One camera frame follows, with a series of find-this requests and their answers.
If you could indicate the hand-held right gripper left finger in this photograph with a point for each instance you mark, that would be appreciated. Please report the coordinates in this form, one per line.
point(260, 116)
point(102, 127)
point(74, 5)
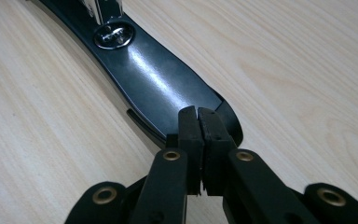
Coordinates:
point(167, 180)

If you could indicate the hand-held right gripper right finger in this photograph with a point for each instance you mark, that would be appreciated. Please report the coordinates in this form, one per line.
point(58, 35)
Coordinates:
point(239, 180)

